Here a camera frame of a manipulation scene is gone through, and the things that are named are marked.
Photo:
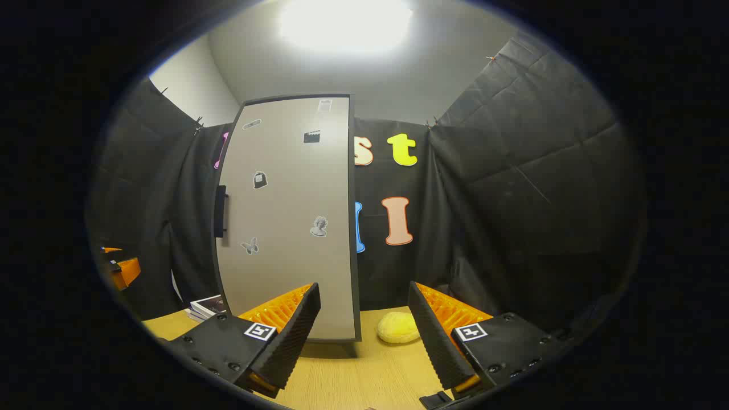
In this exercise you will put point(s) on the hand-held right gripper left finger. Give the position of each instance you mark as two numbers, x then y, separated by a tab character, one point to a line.
296	336

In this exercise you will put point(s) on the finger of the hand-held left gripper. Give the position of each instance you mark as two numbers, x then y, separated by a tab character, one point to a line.
113	250
128	272

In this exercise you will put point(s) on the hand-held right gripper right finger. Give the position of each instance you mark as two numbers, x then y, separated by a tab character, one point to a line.
435	336

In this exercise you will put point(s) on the grey cabinet door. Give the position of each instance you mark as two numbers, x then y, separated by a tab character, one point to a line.
285	239

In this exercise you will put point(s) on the yellow round sponge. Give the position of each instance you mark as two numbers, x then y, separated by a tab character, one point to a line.
398	328

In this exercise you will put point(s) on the stack of small books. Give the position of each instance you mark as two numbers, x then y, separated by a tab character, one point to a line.
206	307

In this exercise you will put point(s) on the black backdrop cloth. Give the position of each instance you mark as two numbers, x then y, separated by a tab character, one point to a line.
512	171

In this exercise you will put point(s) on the bright ceiling light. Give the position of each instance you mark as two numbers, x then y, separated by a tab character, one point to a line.
344	25

